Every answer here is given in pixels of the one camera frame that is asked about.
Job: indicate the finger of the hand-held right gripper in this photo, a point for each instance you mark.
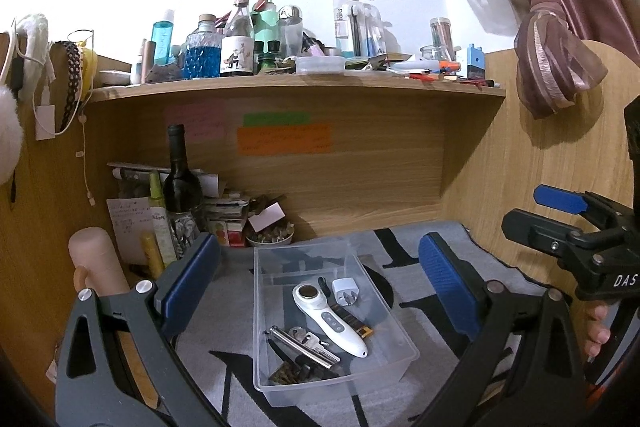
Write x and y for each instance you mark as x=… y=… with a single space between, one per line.
x=557 y=199
x=530 y=227

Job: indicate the toothbrush blister pack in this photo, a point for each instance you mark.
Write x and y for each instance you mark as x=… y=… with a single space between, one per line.
x=376 y=32
x=345 y=27

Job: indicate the white handheld massager device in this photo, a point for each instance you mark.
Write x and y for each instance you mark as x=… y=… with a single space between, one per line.
x=332 y=324

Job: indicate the pink sticky note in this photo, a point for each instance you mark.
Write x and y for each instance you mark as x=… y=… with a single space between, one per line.
x=196 y=123

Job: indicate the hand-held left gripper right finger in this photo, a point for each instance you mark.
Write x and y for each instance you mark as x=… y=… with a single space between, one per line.
x=445 y=289

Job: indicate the bowl of small trinkets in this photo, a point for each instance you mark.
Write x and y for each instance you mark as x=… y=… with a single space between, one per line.
x=270 y=238

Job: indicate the white fluffy earmuffs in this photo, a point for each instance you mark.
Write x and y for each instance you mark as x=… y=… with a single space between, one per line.
x=7 y=127

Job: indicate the green sticky note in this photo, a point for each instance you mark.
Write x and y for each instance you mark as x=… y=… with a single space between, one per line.
x=276 y=119

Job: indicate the clear plastic lidded container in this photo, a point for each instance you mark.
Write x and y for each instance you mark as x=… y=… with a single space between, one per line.
x=320 y=65

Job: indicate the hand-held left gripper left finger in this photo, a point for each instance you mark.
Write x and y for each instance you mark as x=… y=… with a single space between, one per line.
x=192 y=289

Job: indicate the small glass cup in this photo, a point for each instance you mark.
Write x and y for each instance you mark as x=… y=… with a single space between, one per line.
x=429 y=54

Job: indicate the bunch of silver keys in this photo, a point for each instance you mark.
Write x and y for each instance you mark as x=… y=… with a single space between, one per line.
x=310 y=339

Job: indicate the wooden shelf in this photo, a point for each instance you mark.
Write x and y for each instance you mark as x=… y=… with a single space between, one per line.
x=300 y=87

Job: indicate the black patterned headband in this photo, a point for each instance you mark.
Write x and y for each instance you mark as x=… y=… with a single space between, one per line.
x=72 y=77

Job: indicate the silver metal bar tool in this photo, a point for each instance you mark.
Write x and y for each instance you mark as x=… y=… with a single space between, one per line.
x=300 y=349

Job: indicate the dark green ink bottle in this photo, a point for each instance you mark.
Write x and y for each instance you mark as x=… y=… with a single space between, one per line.
x=269 y=57

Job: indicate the brown rock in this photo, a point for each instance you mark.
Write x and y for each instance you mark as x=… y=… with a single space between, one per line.
x=162 y=73

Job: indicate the orange sticky note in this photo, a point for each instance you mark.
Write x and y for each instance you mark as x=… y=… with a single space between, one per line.
x=285 y=140

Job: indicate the tall blue liquid bottle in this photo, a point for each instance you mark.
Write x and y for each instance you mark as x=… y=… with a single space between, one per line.
x=162 y=42

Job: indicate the white marker with orange cap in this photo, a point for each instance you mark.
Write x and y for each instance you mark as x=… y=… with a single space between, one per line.
x=420 y=66

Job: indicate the mauve striped curtain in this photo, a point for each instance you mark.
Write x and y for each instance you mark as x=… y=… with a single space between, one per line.
x=555 y=37

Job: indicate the person's right hand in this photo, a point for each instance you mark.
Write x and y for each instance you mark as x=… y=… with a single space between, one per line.
x=597 y=332

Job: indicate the yellow-green spray bottle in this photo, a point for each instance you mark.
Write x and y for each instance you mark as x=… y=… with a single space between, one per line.
x=160 y=222

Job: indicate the mint green pump bottle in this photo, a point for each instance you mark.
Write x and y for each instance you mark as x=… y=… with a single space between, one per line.
x=266 y=19

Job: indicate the glass jar of sticks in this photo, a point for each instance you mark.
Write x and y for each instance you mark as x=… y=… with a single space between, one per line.
x=441 y=34

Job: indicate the yellow hair band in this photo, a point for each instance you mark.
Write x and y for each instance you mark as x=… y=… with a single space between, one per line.
x=90 y=67

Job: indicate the handwritten paper note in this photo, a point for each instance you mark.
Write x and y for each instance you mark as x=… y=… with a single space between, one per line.
x=127 y=232

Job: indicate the grey patterned mat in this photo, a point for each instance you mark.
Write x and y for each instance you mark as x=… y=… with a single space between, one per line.
x=440 y=407

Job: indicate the white round jar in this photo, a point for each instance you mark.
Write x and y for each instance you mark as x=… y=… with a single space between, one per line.
x=114 y=78

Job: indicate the blue pencil sharpener box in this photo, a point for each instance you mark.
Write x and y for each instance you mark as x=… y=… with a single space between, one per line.
x=476 y=62

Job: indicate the faceted glass bottle blue liquid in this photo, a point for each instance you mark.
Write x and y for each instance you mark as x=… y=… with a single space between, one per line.
x=202 y=57

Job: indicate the clear plastic bin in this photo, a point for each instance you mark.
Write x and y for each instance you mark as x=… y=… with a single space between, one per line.
x=385 y=359

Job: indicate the pink card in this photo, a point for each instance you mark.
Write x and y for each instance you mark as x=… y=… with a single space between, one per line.
x=266 y=217

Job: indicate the dark wine bottle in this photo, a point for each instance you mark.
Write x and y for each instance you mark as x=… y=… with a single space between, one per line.
x=181 y=192

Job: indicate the yellow bottle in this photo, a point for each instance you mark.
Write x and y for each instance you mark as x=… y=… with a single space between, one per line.
x=152 y=254

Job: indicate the clear bottle with silver cap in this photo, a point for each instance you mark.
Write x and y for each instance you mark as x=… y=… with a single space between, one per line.
x=291 y=29

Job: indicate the white charger plug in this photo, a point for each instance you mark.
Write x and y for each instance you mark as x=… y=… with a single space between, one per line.
x=346 y=292

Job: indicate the beige cylindrical flask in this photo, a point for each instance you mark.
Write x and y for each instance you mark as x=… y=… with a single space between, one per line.
x=97 y=257

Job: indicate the stack of small boxes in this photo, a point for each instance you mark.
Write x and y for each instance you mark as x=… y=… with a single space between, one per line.
x=227 y=217

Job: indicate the white hanging charger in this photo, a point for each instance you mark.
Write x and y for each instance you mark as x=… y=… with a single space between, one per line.
x=45 y=122

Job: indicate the clear bottle with illustrated label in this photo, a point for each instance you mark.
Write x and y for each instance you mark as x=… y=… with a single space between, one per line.
x=237 y=49

